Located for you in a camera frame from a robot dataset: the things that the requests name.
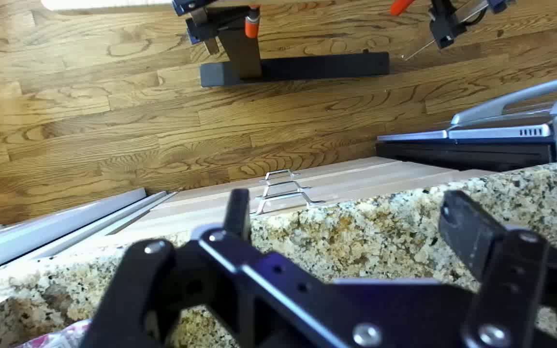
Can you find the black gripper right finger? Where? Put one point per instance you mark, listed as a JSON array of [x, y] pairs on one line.
[[511, 284]]

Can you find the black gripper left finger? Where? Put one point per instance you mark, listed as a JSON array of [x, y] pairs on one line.
[[155, 284]]

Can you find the light wood base cabinet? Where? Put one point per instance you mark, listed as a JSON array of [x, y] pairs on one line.
[[356, 181]]

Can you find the pinkish plastic bag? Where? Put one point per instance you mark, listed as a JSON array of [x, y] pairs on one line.
[[58, 336]]

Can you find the black floor stand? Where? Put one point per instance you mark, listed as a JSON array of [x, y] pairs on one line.
[[291, 67]]

